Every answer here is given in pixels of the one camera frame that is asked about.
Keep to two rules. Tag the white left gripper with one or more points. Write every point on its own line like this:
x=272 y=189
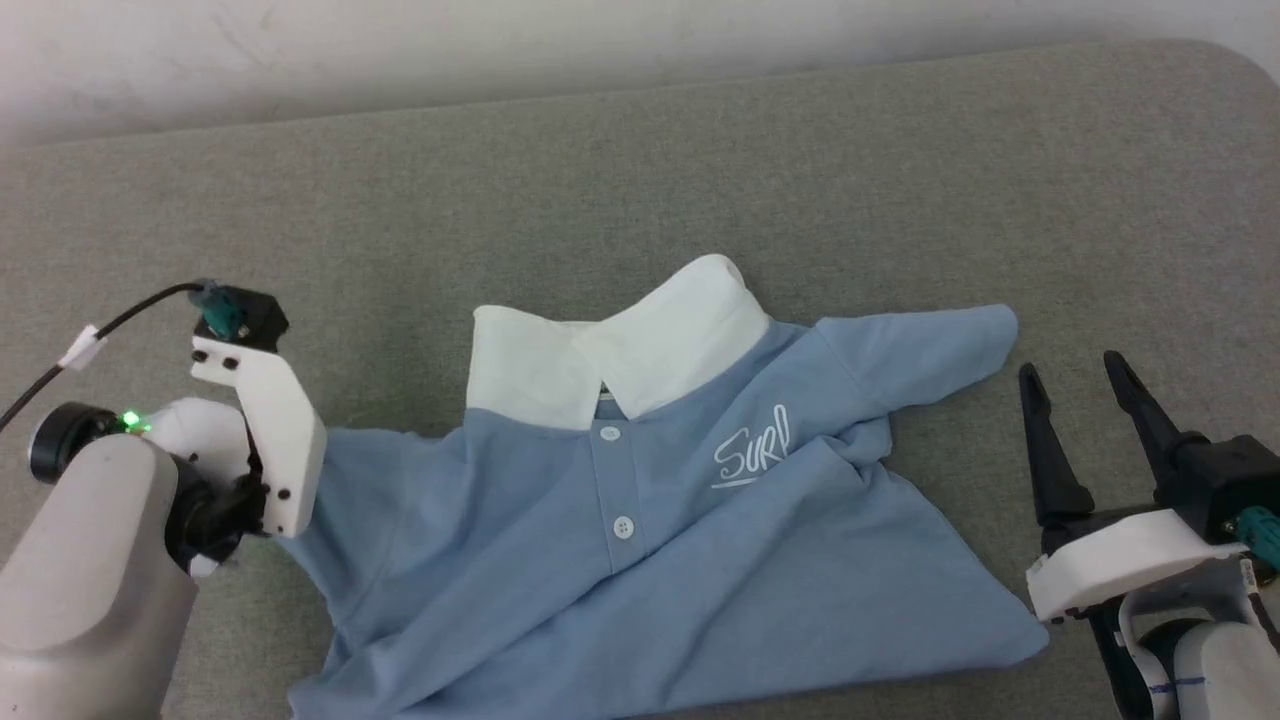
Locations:
x=280 y=440

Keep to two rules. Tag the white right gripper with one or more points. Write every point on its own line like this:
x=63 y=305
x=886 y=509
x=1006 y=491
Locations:
x=1120 y=560

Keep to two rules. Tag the light blue polo shirt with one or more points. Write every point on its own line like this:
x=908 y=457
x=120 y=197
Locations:
x=700 y=600

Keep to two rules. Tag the grey fabric sofa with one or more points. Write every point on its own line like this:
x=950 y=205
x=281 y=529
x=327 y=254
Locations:
x=900 y=200

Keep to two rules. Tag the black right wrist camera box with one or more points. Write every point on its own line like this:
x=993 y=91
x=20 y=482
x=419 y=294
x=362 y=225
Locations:
x=1220 y=480

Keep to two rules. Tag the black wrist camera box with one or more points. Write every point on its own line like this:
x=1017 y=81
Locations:
x=265 y=315
x=1220 y=480

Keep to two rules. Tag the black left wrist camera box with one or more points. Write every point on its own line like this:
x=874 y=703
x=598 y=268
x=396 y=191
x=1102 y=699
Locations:
x=265 y=315

